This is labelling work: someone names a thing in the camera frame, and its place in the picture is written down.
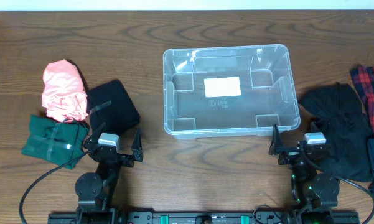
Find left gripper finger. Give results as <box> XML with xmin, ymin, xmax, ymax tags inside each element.
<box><xmin>85</xmin><ymin>123</ymin><xmax>106</xmax><ymax>145</ymax></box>
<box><xmin>131</xmin><ymin>129</ymin><xmax>143</xmax><ymax>162</ymax></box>

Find black garment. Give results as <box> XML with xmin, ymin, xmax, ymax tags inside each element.
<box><xmin>299</xmin><ymin>83</ymin><xmax>373</xmax><ymax>182</ymax></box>

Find black taped cloth bundle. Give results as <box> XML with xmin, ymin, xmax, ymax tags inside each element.
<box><xmin>87</xmin><ymin>80</ymin><xmax>141</xmax><ymax>136</ymax></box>

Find dark green taped cloth bundle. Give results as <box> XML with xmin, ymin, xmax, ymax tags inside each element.
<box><xmin>21</xmin><ymin>115</ymin><xmax>90</xmax><ymax>165</ymax></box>

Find pink cloth bundle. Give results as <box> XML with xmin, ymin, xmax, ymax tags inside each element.
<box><xmin>42</xmin><ymin>60</ymin><xmax>88</xmax><ymax>122</ymax></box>

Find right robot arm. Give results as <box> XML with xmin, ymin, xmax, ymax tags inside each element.
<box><xmin>269</xmin><ymin>125</ymin><xmax>340</xmax><ymax>210</ymax></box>

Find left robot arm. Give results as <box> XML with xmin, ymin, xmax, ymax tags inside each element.
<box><xmin>75</xmin><ymin>123</ymin><xmax>144</xmax><ymax>211</ymax></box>

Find clear plastic storage container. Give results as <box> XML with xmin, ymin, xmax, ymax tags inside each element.
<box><xmin>162</xmin><ymin>44</ymin><xmax>301</xmax><ymax>139</ymax></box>

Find white label in container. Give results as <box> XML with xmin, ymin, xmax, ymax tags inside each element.
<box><xmin>203</xmin><ymin>77</ymin><xmax>241</xmax><ymax>98</ymax></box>

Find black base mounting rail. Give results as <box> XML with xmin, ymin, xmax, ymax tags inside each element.
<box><xmin>47</xmin><ymin>210</ymin><xmax>360</xmax><ymax>224</ymax></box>

